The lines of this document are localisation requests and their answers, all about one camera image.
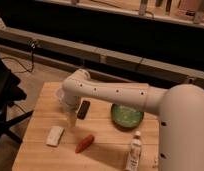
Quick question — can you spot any white sponge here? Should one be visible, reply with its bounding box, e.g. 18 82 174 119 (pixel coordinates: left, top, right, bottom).
46 126 64 147

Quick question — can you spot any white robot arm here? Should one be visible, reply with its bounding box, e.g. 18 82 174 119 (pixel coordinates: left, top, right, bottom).
62 69 204 171

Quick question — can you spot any black rectangular block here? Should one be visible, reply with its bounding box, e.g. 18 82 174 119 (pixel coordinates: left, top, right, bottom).
77 100 90 120

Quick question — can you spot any orange toy carrot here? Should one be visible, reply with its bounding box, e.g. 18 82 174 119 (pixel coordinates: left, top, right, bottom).
75 135 95 153

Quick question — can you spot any green bowl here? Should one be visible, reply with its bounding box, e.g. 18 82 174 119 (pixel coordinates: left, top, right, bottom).
111 104 144 128

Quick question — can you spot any black office chair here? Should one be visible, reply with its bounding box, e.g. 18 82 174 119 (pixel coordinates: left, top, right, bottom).
0 59 33 143

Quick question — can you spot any clear plastic bottle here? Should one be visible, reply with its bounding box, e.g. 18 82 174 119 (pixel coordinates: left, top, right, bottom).
125 131 142 171

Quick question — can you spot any black floor cable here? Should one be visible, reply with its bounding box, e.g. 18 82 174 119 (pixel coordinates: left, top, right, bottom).
0 39 39 75

